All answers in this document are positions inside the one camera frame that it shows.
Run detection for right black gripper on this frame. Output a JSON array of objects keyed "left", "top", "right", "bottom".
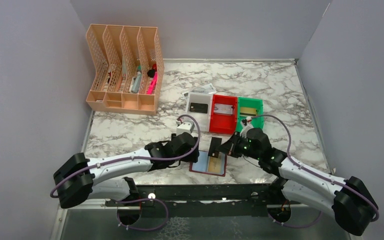
[{"left": 216, "top": 131, "right": 262, "bottom": 160}]

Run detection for peach plastic file organizer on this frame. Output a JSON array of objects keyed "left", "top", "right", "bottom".
[{"left": 85, "top": 24, "right": 165, "bottom": 115}]

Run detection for green plastic bin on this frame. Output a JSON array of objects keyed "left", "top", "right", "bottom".
[{"left": 235, "top": 97, "right": 263, "bottom": 132}]

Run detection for red leather card holder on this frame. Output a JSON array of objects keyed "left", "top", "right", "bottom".
[{"left": 189, "top": 150, "right": 227, "bottom": 177}]

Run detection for purple cable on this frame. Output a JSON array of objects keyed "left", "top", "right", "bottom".
[
  {"left": 49, "top": 114, "right": 202, "bottom": 199},
  {"left": 241, "top": 114, "right": 380, "bottom": 223}
]

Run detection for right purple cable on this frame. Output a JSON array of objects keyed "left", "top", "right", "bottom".
[{"left": 241, "top": 114, "right": 380, "bottom": 223}]

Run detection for paper receipts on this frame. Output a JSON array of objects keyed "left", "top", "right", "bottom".
[{"left": 181, "top": 83, "right": 217, "bottom": 100}]

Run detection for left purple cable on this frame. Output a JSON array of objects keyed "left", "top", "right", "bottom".
[{"left": 49, "top": 114, "right": 202, "bottom": 199}]

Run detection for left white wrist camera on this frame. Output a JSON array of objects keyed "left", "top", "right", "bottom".
[{"left": 176, "top": 121, "right": 195, "bottom": 136}]

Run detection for pink highlighter pen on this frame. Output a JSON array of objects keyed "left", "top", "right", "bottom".
[{"left": 146, "top": 70, "right": 158, "bottom": 95}]

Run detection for red plastic bin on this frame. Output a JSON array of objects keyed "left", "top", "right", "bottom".
[{"left": 209, "top": 94, "right": 238, "bottom": 135}]

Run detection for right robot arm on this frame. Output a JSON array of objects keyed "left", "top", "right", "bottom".
[{"left": 216, "top": 128, "right": 379, "bottom": 236}]

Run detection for grey green marker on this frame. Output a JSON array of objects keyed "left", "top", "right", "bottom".
[{"left": 129, "top": 65, "right": 142, "bottom": 94}]

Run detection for gold credit card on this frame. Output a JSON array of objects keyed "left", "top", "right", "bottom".
[{"left": 239, "top": 107, "right": 258, "bottom": 117}]

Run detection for white plastic bin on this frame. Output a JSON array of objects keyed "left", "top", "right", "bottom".
[{"left": 185, "top": 92, "right": 213, "bottom": 132}]

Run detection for black credit card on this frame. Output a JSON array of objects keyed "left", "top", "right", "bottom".
[{"left": 188, "top": 102, "right": 209, "bottom": 114}]

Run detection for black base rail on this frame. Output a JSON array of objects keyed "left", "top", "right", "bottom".
[{"left": 104, "top": 178, "right": 287, "bottom": 218}]

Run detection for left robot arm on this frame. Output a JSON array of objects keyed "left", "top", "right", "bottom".
[{"left": 50, "top": 132, "right": 201, "bottom": 209}]

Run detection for silver credit card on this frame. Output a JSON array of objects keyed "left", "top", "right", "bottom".
[{"left": 213, "top": 103, "right": 234, "bottom": 115}]

